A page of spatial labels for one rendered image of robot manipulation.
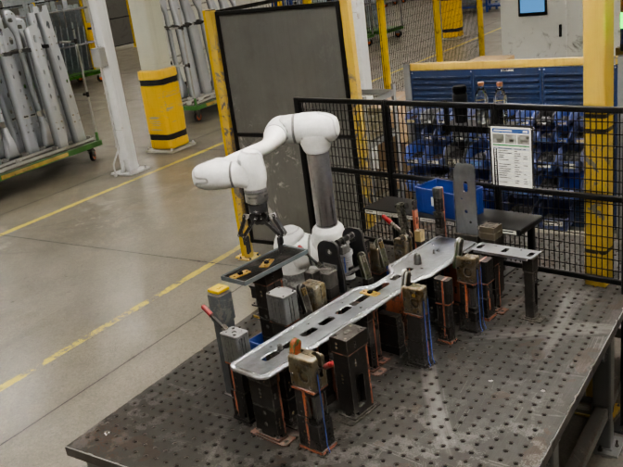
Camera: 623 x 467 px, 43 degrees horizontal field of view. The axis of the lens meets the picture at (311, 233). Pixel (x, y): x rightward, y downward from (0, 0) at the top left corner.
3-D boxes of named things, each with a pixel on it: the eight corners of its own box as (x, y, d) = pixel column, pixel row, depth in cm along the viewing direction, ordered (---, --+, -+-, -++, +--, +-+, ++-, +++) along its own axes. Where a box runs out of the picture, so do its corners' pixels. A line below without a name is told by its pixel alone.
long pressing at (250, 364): (269, 384, 262) (269, 380, 261) (223, 368, 277) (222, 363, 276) (481, 244, 356) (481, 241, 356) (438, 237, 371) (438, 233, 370)
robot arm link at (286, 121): (260, 122, 347) (290, 119, 344) (268, 110, 363) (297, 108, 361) (264, 150, 352) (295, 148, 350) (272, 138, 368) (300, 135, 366)
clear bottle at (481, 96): (485, 124, 381) (483, 83, 375) (473, 124, 386) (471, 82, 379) (491, 121, 386) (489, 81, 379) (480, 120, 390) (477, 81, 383)
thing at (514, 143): (534, 191, 368) (532, 125, 358) (490, 186, 383) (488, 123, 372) (536, 189, 369) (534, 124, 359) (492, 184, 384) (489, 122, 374)
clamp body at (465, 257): (478, 337, 335) (474, 261, 324) (454, 331, 343) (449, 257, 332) (489, 328, 342) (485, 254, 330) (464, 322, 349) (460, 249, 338)
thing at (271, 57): (389, 271, 595) (362, -6, 529) (381, 278, 584) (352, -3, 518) (247, 253, 667) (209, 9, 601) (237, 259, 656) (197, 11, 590)
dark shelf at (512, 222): (520, 236, 355) (520, 230, 354) (362, 213, 414) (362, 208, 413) (542, 220, 370) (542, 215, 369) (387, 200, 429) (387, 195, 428)
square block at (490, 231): (497, 301, 364) (493, 228, 353) (482, 298, 370) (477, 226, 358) (505, 295, 370) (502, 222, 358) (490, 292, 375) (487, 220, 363)
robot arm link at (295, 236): (279, 261, 397) (273, 221, 388) (315, 259, 394) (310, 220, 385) (273, 276, 382) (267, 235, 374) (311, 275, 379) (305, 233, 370)
